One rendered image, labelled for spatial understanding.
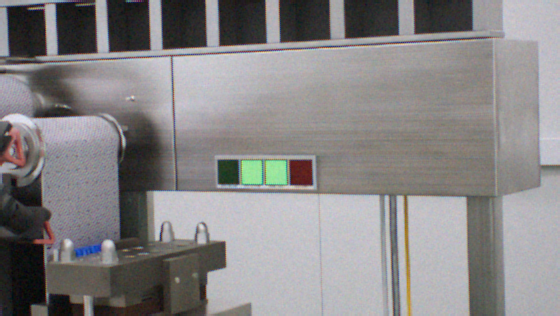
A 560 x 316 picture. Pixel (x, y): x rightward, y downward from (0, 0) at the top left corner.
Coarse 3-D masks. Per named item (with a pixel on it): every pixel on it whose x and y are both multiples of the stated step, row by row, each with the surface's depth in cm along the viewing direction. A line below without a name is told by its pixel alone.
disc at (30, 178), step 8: (8, 120) 239; (16, 120) 238; (24, 120) 237; (32, 120) 236; (32, 128) 236; (40, 136) 235; (40, 144) 235; (40, 152) 235; (40, 160) 235; (40, 168) 235; (32, 176) 236; (16, 184) 239; (24, 184) 238
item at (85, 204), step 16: (48, 176) 237; (64, 176) 241; (80, 176) 245; (96, 176) 250; (112, 176) 254; (48, 192) 237; (64, 192) 241; (80, 192) 245; (96, 192) 250; (112, 192) 254; (48, 208) 237; (64, 208) 241; (80, 208) 245; (96, 208) 250; (112, 208) 254; (64, 224) 241; (80, 224) 245; (96, 224) 250; (112, 224) 254; (80, 240) 245; (96, 240) 250; (112, 240) 254; (48, 256) 237
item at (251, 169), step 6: (246, 162) 248; (252, 162) 247; (258, 162) 246; (246, 168) 248; (252, 168) 247; (258, 168) 246; (246, 174) 248; (252, 174) 247; (258, 174) 246; (246, 180) 248; (252, 180) 247; (258, 180) 246
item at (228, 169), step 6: (222, 162) 251; (228, 162) 250; (234, 162) 249; (222, 168) 251; (228, 168) 250; (234, 168) 249; (222, 174) 251; (228, 174) 250; (234, 174) 249; (222, 180) 251; (228, 180) 250; (234, 180) 249
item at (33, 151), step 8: (16, 128) 237; (24, 128) 236; (24, 136) 236; (32, 136) 235; (32, 144) 235; (32, 152) 235; (32, 160) 235; (0, 168) 240; (24, 168) 236; (32, 168) 236; (16, 176) 238; (24, 176) 237
